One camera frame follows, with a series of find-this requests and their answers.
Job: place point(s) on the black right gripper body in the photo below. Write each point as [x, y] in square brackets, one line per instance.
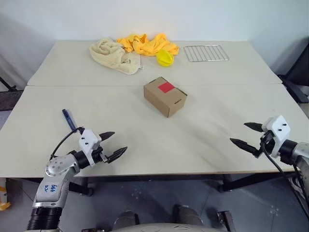
[267, 143]

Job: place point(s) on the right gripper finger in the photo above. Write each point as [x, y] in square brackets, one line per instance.
[254, 126]
[243, 144]

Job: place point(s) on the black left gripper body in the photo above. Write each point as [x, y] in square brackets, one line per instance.
[99, 155]

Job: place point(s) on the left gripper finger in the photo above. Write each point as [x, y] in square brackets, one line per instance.
[117, 154]
[108, 135]

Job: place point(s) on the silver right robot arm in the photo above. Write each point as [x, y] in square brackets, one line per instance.
[303, 152]

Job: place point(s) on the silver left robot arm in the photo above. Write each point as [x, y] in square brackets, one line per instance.
[55, 183]

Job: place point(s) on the cardboard box with red sticker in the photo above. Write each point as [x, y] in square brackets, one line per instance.
[164, 104]

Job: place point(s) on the dark rounded shape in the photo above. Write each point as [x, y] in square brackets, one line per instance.
[126, 218]
[187, 215]

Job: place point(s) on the dark brown block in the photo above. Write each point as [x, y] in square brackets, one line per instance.
[224, 218]

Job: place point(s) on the cream terry towel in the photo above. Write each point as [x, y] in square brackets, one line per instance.
[108, 53]

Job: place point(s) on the yellow toy fruit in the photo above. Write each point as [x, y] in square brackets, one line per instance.
[165, 58]

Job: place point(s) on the orange yellow cloth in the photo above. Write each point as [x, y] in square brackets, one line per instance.
[147, 46]

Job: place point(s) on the black stand base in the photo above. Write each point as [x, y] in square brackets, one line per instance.
[9, 100]

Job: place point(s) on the yellow plastic object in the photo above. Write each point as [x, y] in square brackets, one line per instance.
[3, 205]

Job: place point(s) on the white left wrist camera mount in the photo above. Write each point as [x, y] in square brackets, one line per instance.
[88, 141]

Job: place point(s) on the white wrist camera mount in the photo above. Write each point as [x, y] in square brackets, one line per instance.
[88, 141]
[277, 125]

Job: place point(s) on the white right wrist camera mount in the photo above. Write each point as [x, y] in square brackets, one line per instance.
[277, 125]

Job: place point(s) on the black table frame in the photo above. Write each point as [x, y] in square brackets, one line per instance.
[154, 177]

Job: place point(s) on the black stand frame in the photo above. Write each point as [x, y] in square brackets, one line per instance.
[297, 89]

